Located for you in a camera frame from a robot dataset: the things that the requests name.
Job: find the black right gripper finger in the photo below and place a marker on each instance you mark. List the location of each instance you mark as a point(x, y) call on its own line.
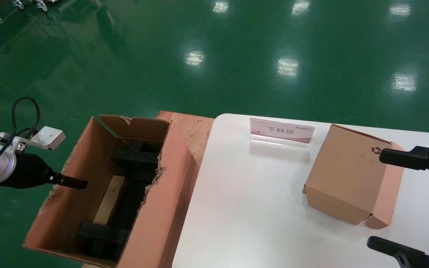
point(423, 158)
point(404, 255)

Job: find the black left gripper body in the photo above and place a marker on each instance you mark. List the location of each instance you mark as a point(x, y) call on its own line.
point(32, 173)

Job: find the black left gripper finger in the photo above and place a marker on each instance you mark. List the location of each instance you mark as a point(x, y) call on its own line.
point(75, 183)

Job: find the big open cardboard box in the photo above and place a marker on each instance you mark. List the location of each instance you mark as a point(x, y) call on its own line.
point(73, 178)

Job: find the cardboard box with recycling mark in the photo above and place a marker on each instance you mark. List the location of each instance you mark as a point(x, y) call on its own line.
point(348, 175)

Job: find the short black foam bar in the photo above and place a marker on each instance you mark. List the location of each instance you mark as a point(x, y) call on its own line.
point(102, 238)

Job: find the long black foam insert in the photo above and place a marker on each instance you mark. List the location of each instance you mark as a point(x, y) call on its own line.
point(136, 160)

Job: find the clear acrylic sign stand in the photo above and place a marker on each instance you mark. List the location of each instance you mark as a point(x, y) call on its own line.
point(281, 130)

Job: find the grey caster wheel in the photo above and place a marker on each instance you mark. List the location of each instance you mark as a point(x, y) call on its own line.
point(18, 3)
point(41, 5)

